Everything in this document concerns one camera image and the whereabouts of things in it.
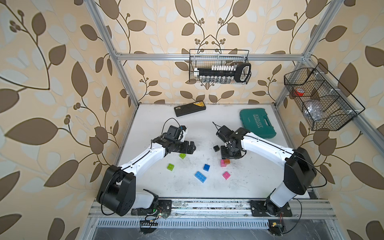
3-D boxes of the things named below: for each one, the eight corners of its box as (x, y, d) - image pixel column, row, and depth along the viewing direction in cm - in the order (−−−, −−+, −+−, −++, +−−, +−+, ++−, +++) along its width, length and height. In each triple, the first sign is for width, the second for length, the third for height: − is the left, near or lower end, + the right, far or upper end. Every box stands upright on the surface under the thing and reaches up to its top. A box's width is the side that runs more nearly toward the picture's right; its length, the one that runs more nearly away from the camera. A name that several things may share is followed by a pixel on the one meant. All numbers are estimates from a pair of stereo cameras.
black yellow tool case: (176, 117, 115) (176, 114, 113) (174, 109, 120) (173, 107, 118) (206, 109, 120) (206, 107, 118) (203, 102, 125) (203, 100, 123)
